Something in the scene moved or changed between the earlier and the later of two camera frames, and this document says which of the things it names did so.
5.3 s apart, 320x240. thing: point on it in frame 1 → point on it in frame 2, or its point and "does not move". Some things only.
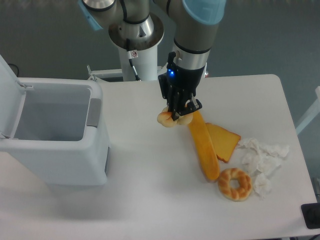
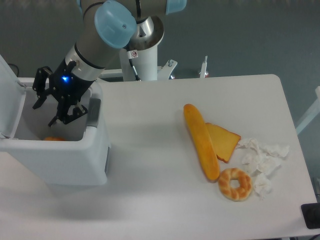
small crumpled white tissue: (262, 185) does not move
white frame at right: (314, 111) does not move
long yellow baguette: (205, 146) does not move
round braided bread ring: (165, 118) → (53, 138)
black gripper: (177, 80) → (69, 88)
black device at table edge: (311, 213) does not move
